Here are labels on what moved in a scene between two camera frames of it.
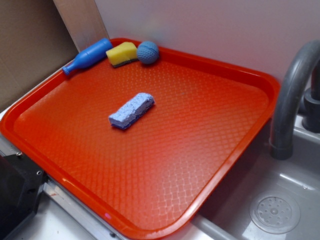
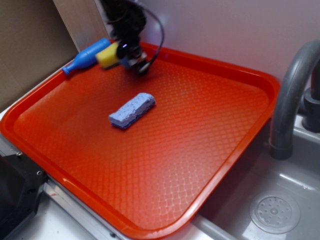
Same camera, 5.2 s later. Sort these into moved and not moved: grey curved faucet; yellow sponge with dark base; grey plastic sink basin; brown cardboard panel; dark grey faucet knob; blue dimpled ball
Moved: yellow sponge with dark base; blue dimpled ball
Not moved: brown cardboard panel; grey plastic sink basin; grey curved faucet; dark grey faucet knob
